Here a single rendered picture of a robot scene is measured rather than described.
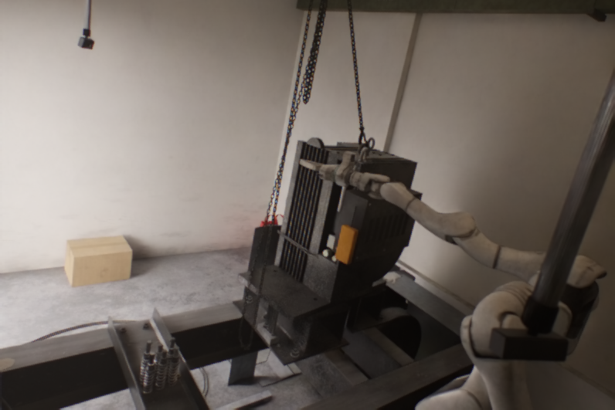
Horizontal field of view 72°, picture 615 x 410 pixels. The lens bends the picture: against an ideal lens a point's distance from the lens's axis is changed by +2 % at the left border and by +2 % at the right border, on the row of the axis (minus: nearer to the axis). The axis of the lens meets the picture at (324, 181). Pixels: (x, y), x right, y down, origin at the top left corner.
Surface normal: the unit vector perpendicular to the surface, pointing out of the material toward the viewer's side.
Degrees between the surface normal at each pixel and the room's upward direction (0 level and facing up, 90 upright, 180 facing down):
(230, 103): 90
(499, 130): 90
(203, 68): 90
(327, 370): 90
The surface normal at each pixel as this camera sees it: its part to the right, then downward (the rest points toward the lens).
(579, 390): -0.78, 0.00
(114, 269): 0.62, 0.31
